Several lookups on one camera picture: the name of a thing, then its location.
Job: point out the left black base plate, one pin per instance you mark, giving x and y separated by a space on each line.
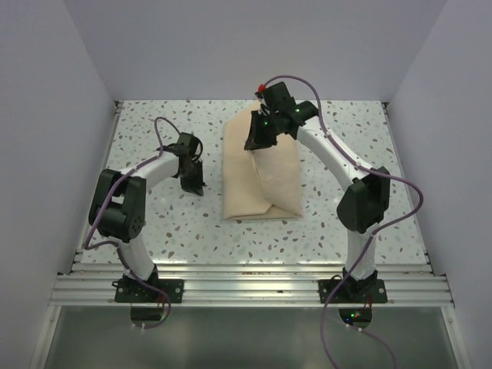
130 291

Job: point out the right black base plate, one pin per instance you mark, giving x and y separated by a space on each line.
369 290

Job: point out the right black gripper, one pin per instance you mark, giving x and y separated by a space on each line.
254 142

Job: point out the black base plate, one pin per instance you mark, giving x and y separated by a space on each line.
369 290
130 291

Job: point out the beige surgical drape cloth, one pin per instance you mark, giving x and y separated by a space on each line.
260 184

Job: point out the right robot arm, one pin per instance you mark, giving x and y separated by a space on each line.
366 192

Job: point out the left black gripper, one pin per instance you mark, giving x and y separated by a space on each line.
197 185

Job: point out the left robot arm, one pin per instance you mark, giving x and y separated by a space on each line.
118 207

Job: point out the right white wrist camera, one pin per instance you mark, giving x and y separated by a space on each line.
260 92

